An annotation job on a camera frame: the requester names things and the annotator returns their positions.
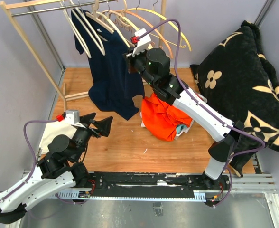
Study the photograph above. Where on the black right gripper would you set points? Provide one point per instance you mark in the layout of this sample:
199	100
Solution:
131	60

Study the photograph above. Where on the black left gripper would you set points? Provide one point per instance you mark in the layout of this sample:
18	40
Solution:
104	125

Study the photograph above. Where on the navy blue t shirt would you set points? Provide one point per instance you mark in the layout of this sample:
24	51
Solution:
113	86

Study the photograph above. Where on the orange hanger with metal hook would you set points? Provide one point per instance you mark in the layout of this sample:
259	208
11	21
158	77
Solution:
158	32

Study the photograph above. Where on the orange t shirt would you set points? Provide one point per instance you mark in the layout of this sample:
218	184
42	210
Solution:
161	119

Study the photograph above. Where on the teal t shirt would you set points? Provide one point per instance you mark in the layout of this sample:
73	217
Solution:
181	128

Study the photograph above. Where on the white pink t shirt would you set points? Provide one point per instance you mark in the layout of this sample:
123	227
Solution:
142	123

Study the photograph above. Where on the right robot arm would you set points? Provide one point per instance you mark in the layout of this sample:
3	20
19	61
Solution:
154	67

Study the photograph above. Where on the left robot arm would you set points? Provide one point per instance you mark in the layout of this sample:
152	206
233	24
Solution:
60	168

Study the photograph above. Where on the empty cream hanger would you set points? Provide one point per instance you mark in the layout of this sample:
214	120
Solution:
75	31

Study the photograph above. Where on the folded cream cloth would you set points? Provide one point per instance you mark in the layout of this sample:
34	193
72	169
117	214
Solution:
52	130

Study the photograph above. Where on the white plastic basket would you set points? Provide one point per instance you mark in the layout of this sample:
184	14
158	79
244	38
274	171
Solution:
201	97

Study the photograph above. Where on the black floral blanket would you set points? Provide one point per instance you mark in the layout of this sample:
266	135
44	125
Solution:
241	84

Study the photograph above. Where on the wooden clothes rack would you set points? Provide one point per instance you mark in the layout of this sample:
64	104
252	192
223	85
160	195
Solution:
30	4

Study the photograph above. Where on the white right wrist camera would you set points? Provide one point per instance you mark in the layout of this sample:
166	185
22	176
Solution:
141	41

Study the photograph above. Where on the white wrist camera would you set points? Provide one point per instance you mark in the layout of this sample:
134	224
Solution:
71	117
141	41

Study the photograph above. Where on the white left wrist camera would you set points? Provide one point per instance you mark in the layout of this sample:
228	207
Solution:
71	117

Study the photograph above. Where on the metal corner post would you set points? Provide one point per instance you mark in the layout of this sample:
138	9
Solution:
47	39

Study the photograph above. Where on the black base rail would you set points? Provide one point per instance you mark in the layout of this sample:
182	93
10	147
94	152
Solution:
150	185

